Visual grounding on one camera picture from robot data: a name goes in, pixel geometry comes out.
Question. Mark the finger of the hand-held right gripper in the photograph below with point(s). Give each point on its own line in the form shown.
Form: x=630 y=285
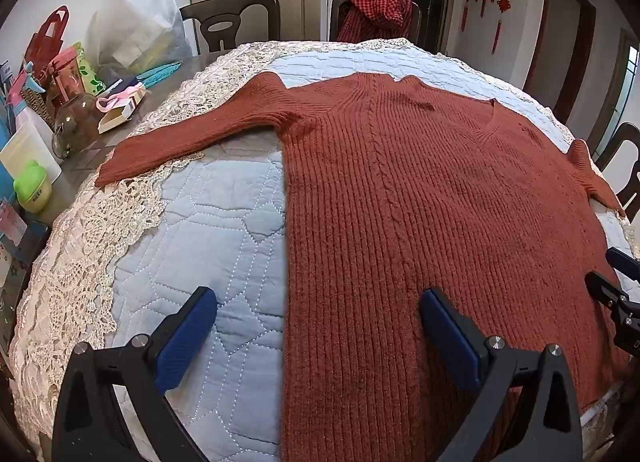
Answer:
x=605 y=289
x=624 y=264

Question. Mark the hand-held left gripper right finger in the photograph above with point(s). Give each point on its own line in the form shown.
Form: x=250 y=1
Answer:
x=450 y=337

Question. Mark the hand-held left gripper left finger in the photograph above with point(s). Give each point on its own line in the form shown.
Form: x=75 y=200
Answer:
x=185 y=337

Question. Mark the rust knit sweater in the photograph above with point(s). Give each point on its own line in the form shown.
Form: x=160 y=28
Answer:
x=400 y=192

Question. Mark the light blue quilted blanket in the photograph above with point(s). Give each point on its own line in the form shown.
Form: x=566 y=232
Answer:
x=215 y=222

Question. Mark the dark wooden chair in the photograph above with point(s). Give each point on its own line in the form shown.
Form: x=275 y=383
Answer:
x=200 y=9
x=417 y=17
x=625 y=142

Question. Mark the blue quilted lace-edged cloth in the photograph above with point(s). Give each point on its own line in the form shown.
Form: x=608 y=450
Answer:
x=75 y=262

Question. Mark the brown door with window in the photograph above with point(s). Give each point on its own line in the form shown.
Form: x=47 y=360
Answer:
x=617 y=87

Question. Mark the green-lidded bottle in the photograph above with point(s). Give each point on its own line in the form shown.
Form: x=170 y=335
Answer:
x=32 y=187

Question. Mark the small cream cardboard box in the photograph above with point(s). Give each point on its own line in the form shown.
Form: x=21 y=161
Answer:
x=112 y=119

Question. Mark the brown wooden door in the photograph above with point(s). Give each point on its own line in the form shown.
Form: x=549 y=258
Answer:
x=565 y=42

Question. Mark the round glass jar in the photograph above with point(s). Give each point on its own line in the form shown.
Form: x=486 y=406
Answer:
x=75 y=124

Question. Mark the white plastic container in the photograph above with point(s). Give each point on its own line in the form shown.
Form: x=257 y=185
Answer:
x=27 y=147

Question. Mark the leopard print pouch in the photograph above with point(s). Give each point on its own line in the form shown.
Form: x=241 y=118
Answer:
x=37 y=104

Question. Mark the translucent plastic bag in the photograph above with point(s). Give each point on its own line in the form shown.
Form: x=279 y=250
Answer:
x=135 y=27

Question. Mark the red gift bag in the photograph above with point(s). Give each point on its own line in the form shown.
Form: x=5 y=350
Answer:
x=42 y=44

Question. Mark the red checkered garment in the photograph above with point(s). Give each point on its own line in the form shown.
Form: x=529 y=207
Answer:
x=375 y=12

